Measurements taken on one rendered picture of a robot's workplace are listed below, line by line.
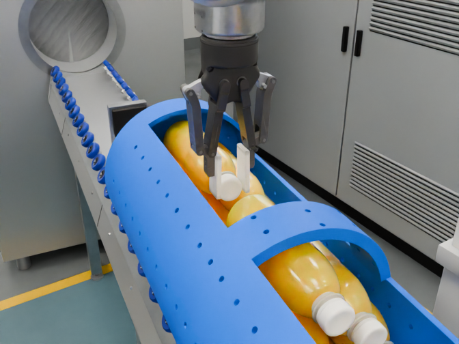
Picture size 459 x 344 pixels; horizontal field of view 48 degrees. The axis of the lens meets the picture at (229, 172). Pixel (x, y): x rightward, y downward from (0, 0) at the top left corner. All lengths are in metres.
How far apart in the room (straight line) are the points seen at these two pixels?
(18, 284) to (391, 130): 1.83
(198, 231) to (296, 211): 0.12
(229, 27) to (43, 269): 2.12
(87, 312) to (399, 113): 1.61
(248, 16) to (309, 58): 2.20
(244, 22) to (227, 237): 0.25
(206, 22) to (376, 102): 1.93
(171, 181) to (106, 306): 1.65
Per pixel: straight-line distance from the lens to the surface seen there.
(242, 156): 0.75
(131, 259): 1.07
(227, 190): 0.77
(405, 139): 2.45
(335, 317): 0.57
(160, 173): 0.78
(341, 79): 2.67
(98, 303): 2.39
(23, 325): 2.38
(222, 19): 0.64
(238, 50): 0.66
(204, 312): 0.59
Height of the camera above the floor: 1.57
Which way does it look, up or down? 28 degrees down
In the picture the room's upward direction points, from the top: straight up
